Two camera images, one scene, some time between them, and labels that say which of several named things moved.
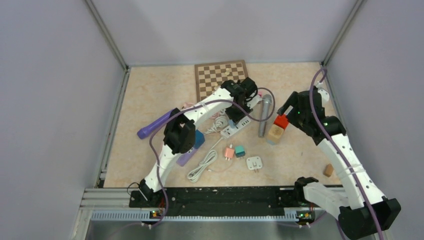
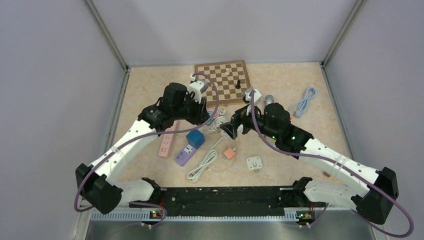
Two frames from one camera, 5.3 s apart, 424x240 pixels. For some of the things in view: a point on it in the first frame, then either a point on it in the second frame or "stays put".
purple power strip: [183, 158] stays put
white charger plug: [254, 163] stays put
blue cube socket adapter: [199, 139] stays put
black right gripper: [293, 101] -> [231, 127]
